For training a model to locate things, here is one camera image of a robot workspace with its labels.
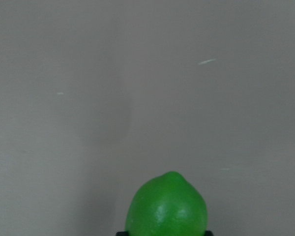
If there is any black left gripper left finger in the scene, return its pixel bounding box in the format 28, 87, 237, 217
116, 231, 129, 236

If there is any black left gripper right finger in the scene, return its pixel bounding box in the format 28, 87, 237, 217
204, 231, 214, 236

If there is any green lime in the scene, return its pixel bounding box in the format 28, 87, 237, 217
124, 171, 208, 236

